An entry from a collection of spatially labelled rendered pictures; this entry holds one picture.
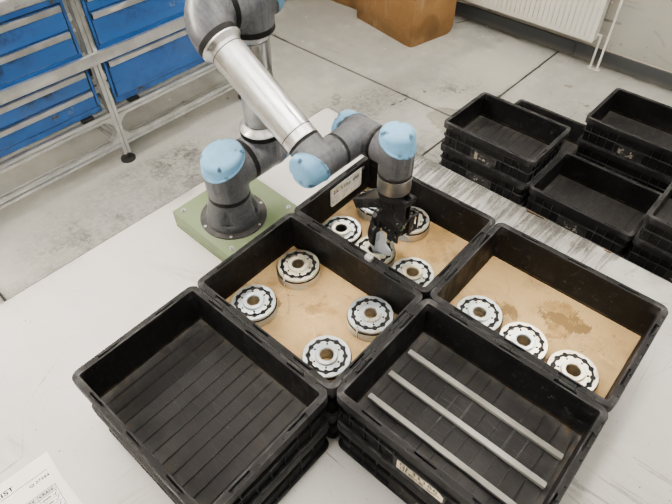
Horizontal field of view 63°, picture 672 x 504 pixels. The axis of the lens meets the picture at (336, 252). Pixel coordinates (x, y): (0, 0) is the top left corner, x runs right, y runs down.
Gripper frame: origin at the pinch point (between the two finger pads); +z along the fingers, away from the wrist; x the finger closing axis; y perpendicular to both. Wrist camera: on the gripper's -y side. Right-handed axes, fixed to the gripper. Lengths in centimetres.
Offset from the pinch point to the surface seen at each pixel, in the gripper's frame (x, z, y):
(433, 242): 11.6, 2.1, 7.0
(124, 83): 21, 45, -193
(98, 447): -76, 15, -11
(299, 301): -25.3, 1.9, -2.5
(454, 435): -25.0, 2.1, 42.5
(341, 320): -22.0, 1.9, 8.2
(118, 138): 8, 70, -191
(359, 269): -12.6, -4.8, 4.3
